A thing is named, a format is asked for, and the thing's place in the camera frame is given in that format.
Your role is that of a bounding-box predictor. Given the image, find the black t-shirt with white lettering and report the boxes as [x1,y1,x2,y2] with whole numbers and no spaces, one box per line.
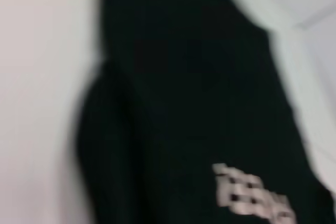
[75,0,336,224]

